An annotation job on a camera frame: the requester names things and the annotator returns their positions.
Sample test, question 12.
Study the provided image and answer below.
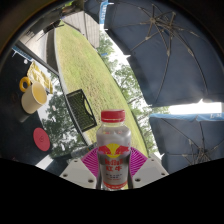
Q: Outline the black mesh-back patio chair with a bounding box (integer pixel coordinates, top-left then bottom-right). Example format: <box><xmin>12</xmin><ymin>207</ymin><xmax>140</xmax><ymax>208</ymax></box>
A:
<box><xmin>65</xmin><ymin>88</ymin><xmax>98</xmax><ymax>133</ymax></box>

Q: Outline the small blue white-edged umbrella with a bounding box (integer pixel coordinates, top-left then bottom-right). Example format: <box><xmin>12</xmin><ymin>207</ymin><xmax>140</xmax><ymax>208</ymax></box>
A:
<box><xmin>83</xmin><ymin>0</ymin><xmax>111</xmax><ymax>26</ymax></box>

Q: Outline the clear red-capped drink bottle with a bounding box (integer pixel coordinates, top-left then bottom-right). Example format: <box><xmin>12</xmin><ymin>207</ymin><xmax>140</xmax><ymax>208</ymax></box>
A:
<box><xmin>95</xmin><ymin>109</ymin><xmax>133</xmax><ymax>191</ymax></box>

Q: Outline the flat round red coaster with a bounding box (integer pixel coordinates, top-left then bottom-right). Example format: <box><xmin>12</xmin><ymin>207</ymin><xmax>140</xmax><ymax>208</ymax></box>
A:
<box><xmin>32</xmin><ymin>127</ymin><xmax>52</xmax><ymax>153</ymax></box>

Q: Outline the yellow plastic packet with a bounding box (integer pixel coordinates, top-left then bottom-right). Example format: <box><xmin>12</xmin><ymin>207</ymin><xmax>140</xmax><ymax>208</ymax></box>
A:
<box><xmin>27</xmin><ymin>61</ymin><xmax>54</xmax><ymax>95</ymax></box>

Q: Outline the cream mug with yellow handle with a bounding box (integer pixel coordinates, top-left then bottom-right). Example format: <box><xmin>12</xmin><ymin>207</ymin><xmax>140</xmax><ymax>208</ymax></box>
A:
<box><xmin>19</xmin><ymin>76</ymin><xmax>48</xmax><ymax>115</ymax></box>

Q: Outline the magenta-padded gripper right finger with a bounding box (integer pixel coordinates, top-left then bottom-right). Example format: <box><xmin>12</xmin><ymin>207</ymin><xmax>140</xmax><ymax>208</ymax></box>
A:
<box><xmin>128</xmin><ymin>146</ymin><xmax>170</xmax><ymax>190</ymax></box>

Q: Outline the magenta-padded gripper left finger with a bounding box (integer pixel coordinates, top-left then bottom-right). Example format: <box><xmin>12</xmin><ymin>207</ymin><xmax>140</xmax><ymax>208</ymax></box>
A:
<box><xmin>59</xmin><ymin>147</ymin><xmax>101</xmax><ymax>190</ymax></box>

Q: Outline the large dark blue patio umbrella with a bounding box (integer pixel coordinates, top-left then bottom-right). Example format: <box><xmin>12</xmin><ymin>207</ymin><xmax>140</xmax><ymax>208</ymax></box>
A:
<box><xmin>148</xmin><ymin>112</ymin><xmax>224</xmax><ymax>175</ymax></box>
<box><xmin>83</xmin><ymin>0</ymin><xmax>224</xmax><ymax>108</ymax></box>

